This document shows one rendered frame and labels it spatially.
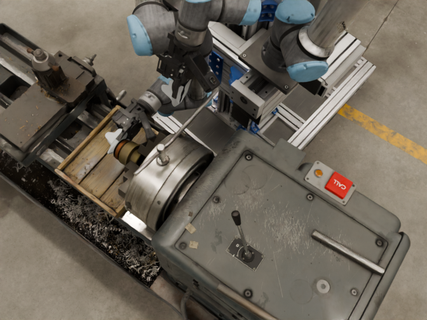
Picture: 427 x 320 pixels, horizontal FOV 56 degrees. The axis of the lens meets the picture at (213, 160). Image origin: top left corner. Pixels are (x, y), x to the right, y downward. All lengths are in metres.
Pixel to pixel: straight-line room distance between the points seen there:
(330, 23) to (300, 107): 1.42
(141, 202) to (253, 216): 0.33
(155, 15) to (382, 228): 0.86
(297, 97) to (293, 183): 1.46
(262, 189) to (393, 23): 2.53
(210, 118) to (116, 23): 1.14
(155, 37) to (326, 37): 0.47
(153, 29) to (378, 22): 2.47
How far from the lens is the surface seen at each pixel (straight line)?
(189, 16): 0.99
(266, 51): 1.43
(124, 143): 1.35
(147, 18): 1.20
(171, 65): 1.07
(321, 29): 1.17
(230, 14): 1.01
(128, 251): 1.77
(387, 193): 2.71
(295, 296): 1.08
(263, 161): 1.16
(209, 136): 2.35
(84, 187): 1.56
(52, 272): 2.46
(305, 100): 2.56
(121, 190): 1.26
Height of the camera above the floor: 2.31
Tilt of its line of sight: 67 degrees down
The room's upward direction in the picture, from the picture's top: 6 degrees clockwise
